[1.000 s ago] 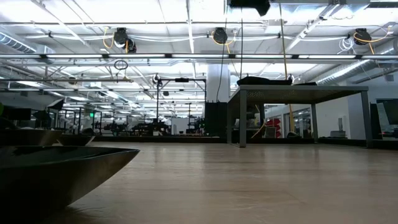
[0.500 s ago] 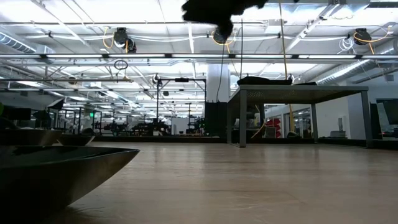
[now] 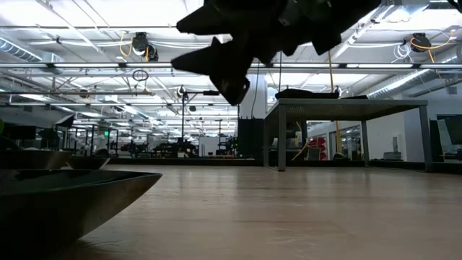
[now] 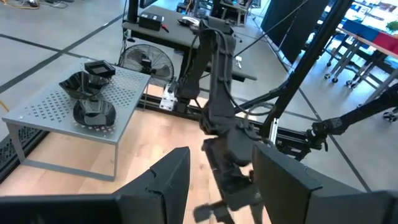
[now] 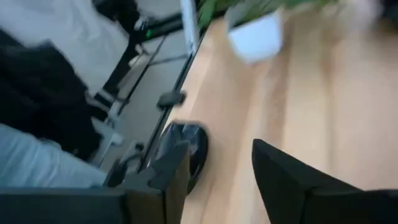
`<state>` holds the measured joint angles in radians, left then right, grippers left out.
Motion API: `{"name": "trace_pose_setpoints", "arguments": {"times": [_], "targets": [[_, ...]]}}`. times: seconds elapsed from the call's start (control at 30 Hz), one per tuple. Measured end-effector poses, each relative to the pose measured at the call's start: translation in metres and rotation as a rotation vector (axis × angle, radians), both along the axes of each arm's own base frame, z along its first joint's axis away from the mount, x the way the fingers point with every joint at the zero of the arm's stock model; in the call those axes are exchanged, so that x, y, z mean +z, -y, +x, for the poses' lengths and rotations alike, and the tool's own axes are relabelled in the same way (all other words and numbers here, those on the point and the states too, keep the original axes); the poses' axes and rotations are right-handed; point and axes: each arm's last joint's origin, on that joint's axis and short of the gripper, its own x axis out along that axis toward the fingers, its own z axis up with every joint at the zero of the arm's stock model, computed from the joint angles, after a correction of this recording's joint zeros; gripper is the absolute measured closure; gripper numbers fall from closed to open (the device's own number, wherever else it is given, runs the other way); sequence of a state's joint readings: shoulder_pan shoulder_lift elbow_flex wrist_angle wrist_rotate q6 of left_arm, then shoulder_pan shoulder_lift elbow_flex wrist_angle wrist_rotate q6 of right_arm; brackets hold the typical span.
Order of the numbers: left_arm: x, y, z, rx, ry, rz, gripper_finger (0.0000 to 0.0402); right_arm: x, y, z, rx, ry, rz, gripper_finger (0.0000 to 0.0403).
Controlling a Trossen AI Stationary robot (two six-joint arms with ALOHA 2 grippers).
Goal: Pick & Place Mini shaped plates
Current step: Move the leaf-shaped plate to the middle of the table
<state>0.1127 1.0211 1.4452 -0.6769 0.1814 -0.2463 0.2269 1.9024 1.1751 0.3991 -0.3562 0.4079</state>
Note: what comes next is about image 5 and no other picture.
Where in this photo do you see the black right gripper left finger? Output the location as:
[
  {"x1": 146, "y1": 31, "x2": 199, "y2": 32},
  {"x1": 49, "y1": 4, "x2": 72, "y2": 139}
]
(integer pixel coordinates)
[{"x1": 0, "y1": 141, "x2": 191, "y2": 224}]

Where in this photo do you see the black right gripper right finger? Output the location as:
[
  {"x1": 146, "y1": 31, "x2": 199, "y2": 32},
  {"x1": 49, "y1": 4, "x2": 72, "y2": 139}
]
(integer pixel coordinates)
[{"x1": 252, "y1": 139, "x2": 398, "y2": 224}]

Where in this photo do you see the black leaf-shaped round plate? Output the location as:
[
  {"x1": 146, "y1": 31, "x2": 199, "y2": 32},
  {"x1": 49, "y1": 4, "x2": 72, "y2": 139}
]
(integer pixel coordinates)
[{"x1": 151, "y1": 120, "x2": 210, "y2": 195}]

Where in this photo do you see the office chair base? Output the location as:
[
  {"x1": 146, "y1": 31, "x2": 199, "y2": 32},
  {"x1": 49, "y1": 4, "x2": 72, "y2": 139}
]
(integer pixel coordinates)
[{"x1": 86, "y1": 93, "x2": 147, "y2": 175}]

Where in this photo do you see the person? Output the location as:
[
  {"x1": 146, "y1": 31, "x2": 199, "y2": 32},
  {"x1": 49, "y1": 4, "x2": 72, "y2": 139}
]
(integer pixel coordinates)
[{"x1": 0, "y1": 27, "x2": 108, "y2": 189}]

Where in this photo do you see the black edge clamp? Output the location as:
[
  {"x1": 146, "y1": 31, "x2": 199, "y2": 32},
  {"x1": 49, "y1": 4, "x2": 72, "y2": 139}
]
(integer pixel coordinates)
[{"x1": 156, "y1": 90, "x2": 188, "y2": 110}]

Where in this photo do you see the green plant in white pot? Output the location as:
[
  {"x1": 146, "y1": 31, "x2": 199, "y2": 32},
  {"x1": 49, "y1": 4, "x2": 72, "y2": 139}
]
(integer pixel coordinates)
[{"x1": 197, "y1": 0, "x2": 341, "y2": 65}]

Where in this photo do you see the white flat panel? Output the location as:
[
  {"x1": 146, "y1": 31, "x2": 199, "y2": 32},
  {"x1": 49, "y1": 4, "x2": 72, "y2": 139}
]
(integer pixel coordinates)
[{"x1": 179, "y1": 0, "x2": 201, "y2": 56}]

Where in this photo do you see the black aluminium table frame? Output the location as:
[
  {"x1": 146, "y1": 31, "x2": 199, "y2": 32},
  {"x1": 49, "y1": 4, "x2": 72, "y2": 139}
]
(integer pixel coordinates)
[{"x1": 136, "y1": 12, "x2": 206, "y2": 175}]

